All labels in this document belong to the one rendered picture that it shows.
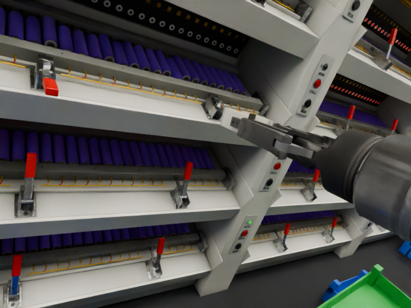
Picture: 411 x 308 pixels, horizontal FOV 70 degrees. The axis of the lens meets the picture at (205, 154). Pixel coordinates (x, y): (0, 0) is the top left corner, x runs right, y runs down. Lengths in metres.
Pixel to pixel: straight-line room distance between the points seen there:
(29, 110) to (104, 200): 0.20
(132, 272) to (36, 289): 0.18
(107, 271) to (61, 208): 0.22
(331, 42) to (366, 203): 0.40
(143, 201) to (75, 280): 0.21
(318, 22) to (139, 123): 0.38
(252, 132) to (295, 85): 0.27
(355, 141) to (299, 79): 0.31
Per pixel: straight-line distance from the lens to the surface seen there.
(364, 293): 1.08
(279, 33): 0.55
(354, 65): 0.74
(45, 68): 0.41
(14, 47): 0.44
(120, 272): 0.70
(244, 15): 0.50
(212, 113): 0.51
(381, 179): 0.29
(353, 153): 0.32
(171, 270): 0.74
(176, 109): 0.49
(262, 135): 0.36
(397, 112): 1.28
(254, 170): 0.66
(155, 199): 0.58
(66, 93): 0.42
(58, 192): 0.54
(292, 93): 0.62
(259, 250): 0.93
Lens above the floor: 0.61
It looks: 21 degrees down
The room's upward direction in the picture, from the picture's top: 21 degrees clockwise
